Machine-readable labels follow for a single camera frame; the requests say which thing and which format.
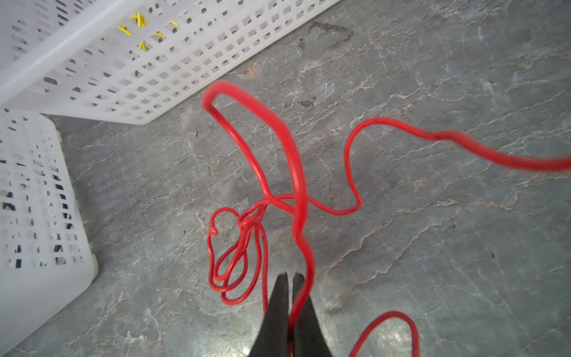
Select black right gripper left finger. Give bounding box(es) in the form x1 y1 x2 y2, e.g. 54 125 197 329
249 273 289 357

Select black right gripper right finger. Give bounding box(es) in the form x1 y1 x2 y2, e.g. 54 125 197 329
291 298 332 357

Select red cable with clip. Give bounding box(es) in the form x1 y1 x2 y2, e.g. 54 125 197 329
201 79 571 357

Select yellow cable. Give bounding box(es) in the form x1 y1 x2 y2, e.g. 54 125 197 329
117 11 181 52

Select white basket front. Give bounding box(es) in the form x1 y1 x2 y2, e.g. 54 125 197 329
1 109 98 355

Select white basket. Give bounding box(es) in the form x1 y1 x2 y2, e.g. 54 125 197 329
1 109 98 355
1 1 332 125

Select white basket back right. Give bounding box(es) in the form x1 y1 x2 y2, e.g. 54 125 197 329
1 1 332 125

